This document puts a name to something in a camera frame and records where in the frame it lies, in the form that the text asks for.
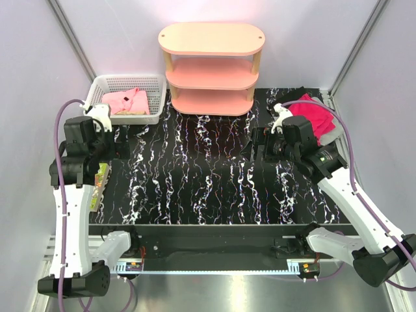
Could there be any magenta t-shirt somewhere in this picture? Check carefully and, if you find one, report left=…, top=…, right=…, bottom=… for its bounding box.
left=288, top=102, right=335, bottom=145

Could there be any white plastic basket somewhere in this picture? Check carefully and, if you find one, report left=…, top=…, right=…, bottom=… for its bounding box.
left=85, top=73, right=166, bottom=125

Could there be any pink t-shirt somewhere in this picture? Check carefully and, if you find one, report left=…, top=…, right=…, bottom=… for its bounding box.
left=101, top=88, right=150, bottom=115

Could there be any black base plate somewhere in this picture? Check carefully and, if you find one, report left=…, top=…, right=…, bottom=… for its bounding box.
left=87, top=223, right=361, bottom=272

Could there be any pink three-tier shelf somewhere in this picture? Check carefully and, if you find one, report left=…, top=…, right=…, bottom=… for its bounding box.
left=158, top=22, right=265, bottom=116

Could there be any black marble mat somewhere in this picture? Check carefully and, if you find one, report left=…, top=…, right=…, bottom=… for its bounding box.
left=90, top=88, right=347, bottom=225

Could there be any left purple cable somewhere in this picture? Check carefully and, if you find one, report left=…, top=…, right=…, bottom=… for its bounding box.
left=53, top=99, right=139, bottom=312

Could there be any green treehouse book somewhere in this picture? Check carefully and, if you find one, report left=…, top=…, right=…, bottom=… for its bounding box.
left=90, top=163, right=111, bottom=212

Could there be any black t-shirt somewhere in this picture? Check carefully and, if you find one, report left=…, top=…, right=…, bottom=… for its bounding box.
left=266, top=86, right=309, bottom=116

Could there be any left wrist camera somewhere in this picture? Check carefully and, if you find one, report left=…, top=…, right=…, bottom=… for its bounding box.
left=80, top=102, right=112, bottom=133

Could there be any grey t-shirt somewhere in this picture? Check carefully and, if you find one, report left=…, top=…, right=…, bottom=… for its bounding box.
left=319, top=126, right=344, bottom=146

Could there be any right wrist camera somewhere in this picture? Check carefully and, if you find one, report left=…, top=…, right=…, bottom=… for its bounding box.
left=270, top=103, right=293, bottom=134

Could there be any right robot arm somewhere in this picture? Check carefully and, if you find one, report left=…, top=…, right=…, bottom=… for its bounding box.
left=243, top=116, right=415, bottom=287

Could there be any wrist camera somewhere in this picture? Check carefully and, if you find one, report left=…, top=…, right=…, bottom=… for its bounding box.
left=80, top=102, right=112, bottom=133
left=270, top=103, right=293, bottom=134

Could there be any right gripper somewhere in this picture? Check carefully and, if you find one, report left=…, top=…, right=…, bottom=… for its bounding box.
left=240, top=126, right=300, bottom=163

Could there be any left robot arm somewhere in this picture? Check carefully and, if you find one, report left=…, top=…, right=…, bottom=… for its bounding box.
left=37, top=116, right=140, bottom=298

